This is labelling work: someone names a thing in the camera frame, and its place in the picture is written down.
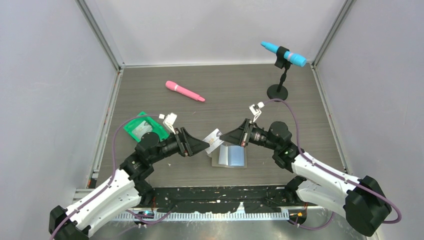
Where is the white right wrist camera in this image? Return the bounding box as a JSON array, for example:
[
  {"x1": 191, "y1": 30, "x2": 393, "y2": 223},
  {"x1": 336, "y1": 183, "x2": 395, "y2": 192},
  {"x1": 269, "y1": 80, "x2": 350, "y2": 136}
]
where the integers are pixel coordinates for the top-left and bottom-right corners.
[{"x1": 248, "y1": 101, "x2": 265, "y2": 124}]

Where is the pink toy microphone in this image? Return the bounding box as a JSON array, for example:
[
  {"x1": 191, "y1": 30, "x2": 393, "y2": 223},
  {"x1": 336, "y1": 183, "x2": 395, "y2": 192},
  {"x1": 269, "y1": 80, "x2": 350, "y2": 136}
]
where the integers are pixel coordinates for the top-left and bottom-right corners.
[{"x1": 165, "y1": 80, "x2": 206, "y2": 103}]

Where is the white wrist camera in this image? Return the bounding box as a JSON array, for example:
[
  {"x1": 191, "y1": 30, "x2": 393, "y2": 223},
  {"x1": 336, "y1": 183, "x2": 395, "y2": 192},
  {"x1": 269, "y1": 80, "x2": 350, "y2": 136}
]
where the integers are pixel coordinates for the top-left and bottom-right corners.
[
  {"x1": 158, "y1": 112, "x2": 178, "y2": 134},
  {"x1": 248, "y1": 101, "x2": 265, "y2": 124}
]

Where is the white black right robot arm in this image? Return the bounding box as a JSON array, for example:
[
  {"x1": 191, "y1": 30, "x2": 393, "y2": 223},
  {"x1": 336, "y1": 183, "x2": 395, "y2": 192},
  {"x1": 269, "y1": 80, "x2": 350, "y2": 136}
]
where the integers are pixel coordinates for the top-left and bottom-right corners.
[{"x1": 220, "y1": 119, "x2": 392, "y2": 237}]

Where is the grey card holder wallet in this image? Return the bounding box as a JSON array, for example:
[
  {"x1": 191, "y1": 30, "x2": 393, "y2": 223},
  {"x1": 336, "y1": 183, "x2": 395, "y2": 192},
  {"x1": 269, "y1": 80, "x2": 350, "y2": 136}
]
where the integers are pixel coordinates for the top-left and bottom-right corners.
[{"x1": 211, "y1": 145, "x2": 248, "y2": 169}]

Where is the green plastic bin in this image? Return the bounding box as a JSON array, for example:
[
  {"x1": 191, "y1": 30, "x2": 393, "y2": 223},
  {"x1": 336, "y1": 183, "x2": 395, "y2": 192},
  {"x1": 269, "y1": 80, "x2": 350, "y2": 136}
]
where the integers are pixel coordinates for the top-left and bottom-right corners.
[{"x1": 123, "y1": 111, "x2": 169, "y2": 142}]

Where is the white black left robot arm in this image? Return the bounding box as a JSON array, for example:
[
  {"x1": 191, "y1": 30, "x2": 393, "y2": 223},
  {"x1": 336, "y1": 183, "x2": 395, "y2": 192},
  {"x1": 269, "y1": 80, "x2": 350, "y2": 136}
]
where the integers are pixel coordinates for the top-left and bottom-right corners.
[{"x1": 48, "y1": 127, "x2": 210, "y2": 240}]

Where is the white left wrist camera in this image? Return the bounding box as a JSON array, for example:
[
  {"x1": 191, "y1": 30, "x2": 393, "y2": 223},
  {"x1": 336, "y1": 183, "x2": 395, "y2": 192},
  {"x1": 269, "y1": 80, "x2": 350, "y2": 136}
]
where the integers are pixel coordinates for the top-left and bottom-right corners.
[{"x1": 158, "y1": 112, "x2": 178, "y2": 134}]

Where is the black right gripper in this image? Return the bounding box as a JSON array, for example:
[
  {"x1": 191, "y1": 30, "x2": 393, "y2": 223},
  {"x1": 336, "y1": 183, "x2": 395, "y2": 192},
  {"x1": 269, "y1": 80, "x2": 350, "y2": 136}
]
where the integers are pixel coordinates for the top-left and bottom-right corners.
[{"x1": 220, "y1": 118, "x2": 280, "y2": 151}]

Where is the white gold VIP card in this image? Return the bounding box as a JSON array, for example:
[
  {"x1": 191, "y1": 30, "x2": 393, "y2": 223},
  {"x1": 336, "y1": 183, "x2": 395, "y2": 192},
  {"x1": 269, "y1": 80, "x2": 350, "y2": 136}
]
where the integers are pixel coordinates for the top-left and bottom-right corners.
[{"x1": 203, "y1": 128, "x2": 224, "y2": 157}]

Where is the silver card in bin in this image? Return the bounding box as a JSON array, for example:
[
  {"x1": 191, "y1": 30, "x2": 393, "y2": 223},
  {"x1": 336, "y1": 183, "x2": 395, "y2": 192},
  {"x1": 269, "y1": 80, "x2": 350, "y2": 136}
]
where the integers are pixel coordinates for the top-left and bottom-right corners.
[{"x1": 131, "y1": 121, "x2": 153, "y2": 141}]

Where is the black microphone stand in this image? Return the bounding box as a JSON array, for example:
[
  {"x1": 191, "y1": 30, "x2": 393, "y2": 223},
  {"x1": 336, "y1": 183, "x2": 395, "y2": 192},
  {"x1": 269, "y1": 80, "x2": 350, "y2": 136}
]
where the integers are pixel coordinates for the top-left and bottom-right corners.
[{"x1": 266, "y1": 63, "x2": 291, "y2": 100}]

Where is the aluminium front rail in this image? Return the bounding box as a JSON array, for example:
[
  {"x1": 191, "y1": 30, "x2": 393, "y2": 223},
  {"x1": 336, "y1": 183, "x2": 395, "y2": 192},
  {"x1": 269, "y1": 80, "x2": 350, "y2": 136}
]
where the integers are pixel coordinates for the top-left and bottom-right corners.
[{"x1": 69, "y1": 188, "x2": 335, "y2": 222}]

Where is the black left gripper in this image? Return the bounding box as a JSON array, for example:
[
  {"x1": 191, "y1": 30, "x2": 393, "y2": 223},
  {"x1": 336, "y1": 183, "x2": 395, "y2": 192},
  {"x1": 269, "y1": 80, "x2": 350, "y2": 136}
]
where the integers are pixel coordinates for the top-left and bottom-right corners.
[{"x1": 149, "y1": 127, "x2": 209, "y2": 164}]

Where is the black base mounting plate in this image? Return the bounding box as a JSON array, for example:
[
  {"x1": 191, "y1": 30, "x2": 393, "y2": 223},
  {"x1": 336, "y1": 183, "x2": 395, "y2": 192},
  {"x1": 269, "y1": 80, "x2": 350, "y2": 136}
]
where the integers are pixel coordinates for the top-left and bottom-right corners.
[{"x1": 136, "y1": 185, "x2": 306, "y2": 214}]

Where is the blue toy microphone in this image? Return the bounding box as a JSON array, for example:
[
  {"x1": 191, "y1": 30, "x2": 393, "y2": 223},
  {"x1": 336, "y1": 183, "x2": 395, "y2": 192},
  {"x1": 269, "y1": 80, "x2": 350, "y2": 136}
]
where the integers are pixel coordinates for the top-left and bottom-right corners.
[{"x1": 260, "y1": 41, "x2": 307, "y2": 69}]

